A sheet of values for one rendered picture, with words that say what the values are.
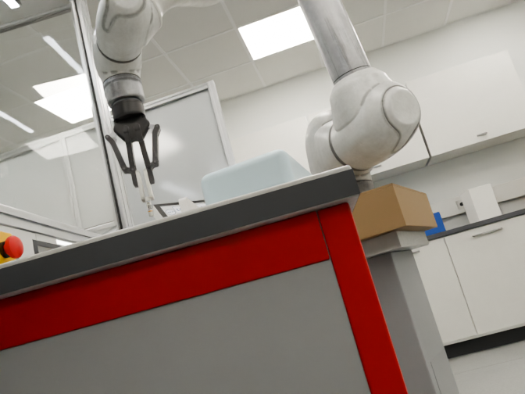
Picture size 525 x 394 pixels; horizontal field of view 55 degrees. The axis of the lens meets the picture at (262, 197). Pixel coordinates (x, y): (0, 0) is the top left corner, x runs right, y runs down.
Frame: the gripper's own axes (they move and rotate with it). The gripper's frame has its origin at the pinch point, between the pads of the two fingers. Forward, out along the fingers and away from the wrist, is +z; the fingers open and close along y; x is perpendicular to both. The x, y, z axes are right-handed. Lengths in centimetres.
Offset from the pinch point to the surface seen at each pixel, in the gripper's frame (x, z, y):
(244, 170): 66, 21, -16
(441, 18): -289, -180, -267
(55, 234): -5.6, 4.9, 22.6
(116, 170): -57, -25, 14
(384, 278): -8, 34, -50
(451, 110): -278, -88, -238
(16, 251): 24.9, 13.8, 21.0
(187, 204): 10.3, 9.2, -8.5
